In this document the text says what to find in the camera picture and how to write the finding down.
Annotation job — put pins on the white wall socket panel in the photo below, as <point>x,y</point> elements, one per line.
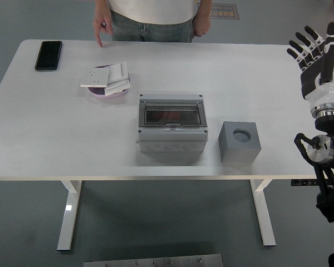
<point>94,78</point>

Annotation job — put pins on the transparent hinged box lid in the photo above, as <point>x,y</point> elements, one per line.
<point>189,115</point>

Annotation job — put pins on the person's right forearm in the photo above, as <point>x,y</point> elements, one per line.
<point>103,5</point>

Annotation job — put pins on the brown floor sign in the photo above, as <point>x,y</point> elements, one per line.
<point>228,12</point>

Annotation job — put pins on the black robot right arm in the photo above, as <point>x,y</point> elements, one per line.
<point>331,125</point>

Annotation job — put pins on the person's left hand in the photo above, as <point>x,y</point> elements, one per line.
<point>202,26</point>

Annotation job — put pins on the white wall switch panel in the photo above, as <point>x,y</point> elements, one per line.
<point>118,71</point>
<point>117,88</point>

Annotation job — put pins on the person's right hand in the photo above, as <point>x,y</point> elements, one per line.
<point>103,23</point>

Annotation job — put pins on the person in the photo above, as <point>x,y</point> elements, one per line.
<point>153,16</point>

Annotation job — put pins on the black table control panel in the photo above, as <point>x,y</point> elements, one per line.
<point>303,182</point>

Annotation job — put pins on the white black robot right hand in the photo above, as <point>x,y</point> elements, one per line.
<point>323,91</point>

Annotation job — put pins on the grey plastic junction box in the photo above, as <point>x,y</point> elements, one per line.
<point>169,139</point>

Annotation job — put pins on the grey box cover frame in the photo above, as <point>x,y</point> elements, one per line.
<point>169,130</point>

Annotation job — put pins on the person's left forearm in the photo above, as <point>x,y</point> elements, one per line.
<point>204,5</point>

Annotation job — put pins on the grey metal plate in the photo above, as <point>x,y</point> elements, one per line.
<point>153,261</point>

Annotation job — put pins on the purple shallow bowl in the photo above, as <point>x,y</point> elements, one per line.
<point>100,94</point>

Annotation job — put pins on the grey block with round hole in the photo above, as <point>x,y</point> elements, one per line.
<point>233,150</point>

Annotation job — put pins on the white table leg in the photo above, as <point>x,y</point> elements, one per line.
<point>68,217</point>
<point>264,217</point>

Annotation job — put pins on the black smartphone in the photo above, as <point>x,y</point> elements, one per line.
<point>48,55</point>

